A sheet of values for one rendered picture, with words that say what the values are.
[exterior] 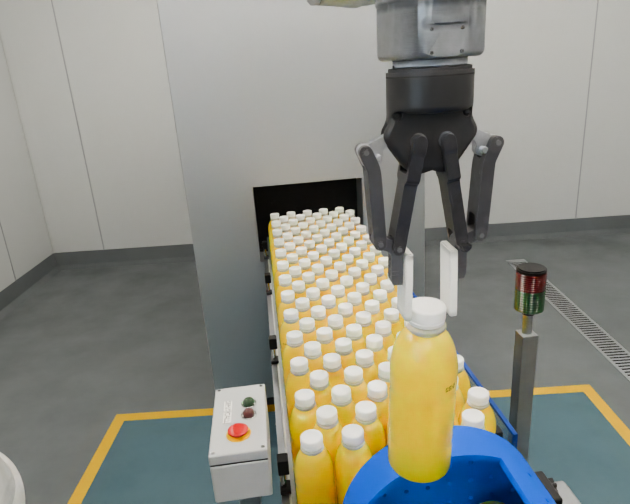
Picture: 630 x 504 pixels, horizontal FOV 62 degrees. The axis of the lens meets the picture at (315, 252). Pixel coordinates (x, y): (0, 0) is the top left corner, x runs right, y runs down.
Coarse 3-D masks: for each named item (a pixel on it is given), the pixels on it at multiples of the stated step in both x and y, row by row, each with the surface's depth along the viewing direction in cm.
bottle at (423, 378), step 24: (408, 336) 53; (432, 336) 52; (408, 360) 52; (432, 360) 52; (456, 360) 54; (408, 384) 53; (432, 384) 52; (456, 384) 54; (408, 408) 54; (432, 408) 53; (408, 432) 55; (432, 432) 54; (408, 456) 56; (432, 456) 56; (432, 480) 57
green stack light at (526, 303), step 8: (520, 296) 115; (528, 296) 114; (536, 296) 114; (544, 296) 115; (520, 304) 116; (528, 304) 115; (536, 304) 114; (544, 304) 116; (520, 312) 116; (528, 312) 115; (536, 312) 115
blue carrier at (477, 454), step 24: (456, 432) 70; (480, 432) 71; (384, 456) 70; (456, 456) 66; (480, 456) 66; (504, 456) 67; (360, 480) 70; (384, 480) 67; (408, 480) 73; (456, 480) 74; (480, 480) 74; (504, 480) 75; (528, 480) 64
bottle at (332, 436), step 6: (318, 426) 98; (324, 426) 96; (330, 426) 96; (336, 426) 97; (342, 426) 99; (324, 432) 96; (330, 432) 96; (336, 432) 96; (324, 438) 96; (330, 438) 96; (336, 438) 96; (324, 444) 96; (330, 444) 96; (336, 444) 96; (330, 450) 96; (336, 450) 96; (336, 498) 100
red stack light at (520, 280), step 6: (516, 270) 116; (516, 276) 116; (522, 276) 113; (528, 276) 113; (534, 276) 112; (540, 276) 112; (546, 276) 114; (516, 282) 116; (522, 282) 114; (528, 282) 113; (534, 282) 112; (540, 282) 113; (546, 282) 114; (516, 288) 116; (522, 288) 114; (528, 288) 113; (534, 288) 113; (540, 288) 113
